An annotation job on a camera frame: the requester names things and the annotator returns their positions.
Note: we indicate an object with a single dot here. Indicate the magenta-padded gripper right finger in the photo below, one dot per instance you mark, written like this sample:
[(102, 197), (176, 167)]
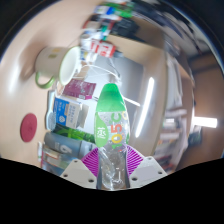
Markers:
[(146, 170)]

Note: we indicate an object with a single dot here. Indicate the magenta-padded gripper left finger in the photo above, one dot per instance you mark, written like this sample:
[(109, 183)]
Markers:
[(78, 171)]

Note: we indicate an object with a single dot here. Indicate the clear drink bottle green cap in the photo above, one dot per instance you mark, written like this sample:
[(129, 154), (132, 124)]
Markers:
[(111, 100)]

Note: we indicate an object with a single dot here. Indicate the grey tumbler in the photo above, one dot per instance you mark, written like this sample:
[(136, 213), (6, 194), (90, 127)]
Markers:
[(65, 144)]

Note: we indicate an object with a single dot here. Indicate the green glass bottle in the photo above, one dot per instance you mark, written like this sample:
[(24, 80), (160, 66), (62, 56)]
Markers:
[(75, 134)]

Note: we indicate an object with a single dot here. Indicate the blue and white carton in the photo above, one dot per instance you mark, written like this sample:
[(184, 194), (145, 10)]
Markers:
[(68, 111)]

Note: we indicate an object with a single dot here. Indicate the under-shelf light bar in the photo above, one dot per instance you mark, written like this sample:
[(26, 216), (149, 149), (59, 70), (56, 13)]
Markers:
[(145, 106)]

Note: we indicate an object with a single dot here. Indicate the flat round red coaster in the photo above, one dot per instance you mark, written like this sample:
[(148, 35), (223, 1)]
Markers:
[(28, 127)]

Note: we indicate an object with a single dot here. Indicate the ceiling light tube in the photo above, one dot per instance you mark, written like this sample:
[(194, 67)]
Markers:
[(205, 122)]

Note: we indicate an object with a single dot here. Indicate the red and white can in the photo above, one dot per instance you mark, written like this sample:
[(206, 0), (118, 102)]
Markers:
[(104, 49)]

